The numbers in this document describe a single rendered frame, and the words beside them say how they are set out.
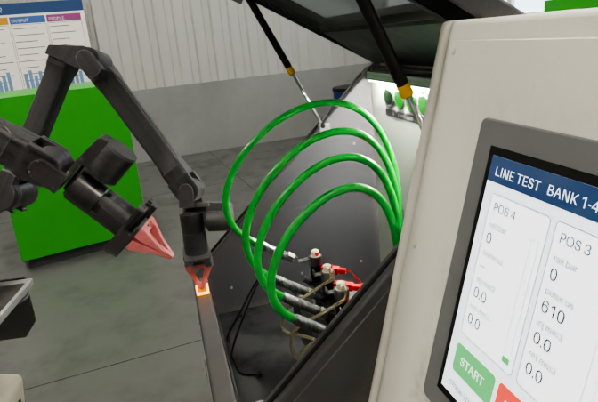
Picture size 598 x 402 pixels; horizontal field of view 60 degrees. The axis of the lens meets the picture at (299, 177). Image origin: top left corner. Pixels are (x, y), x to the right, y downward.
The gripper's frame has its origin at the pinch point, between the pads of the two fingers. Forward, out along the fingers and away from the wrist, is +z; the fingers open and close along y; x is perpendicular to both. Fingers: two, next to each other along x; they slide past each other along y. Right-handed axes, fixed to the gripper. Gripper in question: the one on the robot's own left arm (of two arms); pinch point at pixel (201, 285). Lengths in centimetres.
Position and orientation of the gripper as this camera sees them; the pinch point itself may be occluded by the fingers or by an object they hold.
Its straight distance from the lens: 133.6
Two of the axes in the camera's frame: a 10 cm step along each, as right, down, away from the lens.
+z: 0.8, 9.6, 2.7
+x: -9.6, 1.5, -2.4
